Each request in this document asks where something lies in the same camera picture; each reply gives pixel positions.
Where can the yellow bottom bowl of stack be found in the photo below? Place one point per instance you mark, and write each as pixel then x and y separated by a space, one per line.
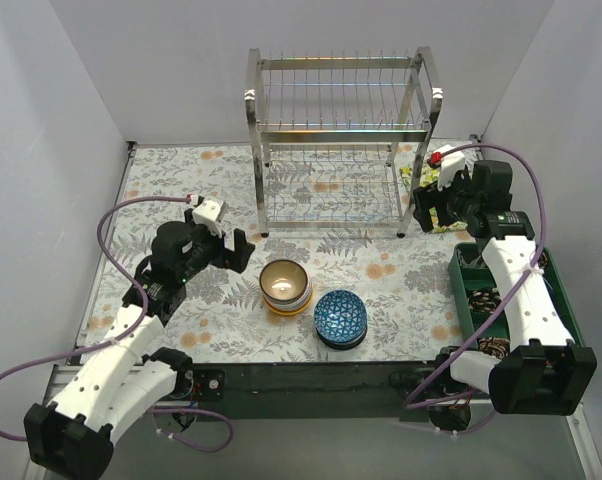
pixel 287 312

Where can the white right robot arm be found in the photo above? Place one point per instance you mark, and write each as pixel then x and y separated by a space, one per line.
pixel 545 372

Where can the lemon print folded cloth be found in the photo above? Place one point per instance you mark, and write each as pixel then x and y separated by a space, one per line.
pixel 429 196

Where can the black floral rolled tie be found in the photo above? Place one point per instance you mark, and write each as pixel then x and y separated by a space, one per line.
pixel 484 300

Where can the grey item in tray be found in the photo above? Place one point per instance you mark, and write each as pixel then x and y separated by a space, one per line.
pixel 467 258

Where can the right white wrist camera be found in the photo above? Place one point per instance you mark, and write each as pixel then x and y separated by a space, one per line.
pixel 448 165

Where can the black pink rolled tie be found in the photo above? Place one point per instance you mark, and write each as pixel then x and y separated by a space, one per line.
pixel 494 346

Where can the white middle bowl of stack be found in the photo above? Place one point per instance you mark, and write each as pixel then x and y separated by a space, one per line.
pixel 293 301

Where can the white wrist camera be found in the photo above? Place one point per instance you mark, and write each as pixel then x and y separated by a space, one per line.
pixel 448 165
pixel 208 211

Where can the stainless steel dish rack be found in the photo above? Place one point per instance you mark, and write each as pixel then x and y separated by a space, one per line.
pixel 325 133

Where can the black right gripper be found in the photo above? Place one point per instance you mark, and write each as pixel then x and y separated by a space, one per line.
pixel 436 206

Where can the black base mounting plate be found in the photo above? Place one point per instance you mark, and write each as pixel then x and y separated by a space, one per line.
pixel 306 390

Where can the beige top bowl of stack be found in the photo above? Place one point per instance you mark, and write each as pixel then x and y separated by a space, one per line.
pixel 281 268

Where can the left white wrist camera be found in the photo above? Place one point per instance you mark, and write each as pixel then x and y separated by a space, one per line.
pixel 208 211

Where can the black glossy bowl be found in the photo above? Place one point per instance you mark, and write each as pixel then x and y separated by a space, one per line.
pixel 343 345

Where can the blue patterned bowl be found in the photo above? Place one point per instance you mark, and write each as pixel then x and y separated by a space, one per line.
pixel 340 315

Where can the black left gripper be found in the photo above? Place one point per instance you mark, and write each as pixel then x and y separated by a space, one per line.
pixel 226 248

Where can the green compartment tray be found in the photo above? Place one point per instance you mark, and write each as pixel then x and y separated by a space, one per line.
pixel 539 310

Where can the floral patterned table mat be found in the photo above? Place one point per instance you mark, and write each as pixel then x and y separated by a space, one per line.
pixel 403 282

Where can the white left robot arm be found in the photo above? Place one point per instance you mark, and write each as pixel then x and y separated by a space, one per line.
pixel 74 435

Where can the black gold rolled tie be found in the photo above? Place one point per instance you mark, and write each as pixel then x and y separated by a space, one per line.
pixel 543 260

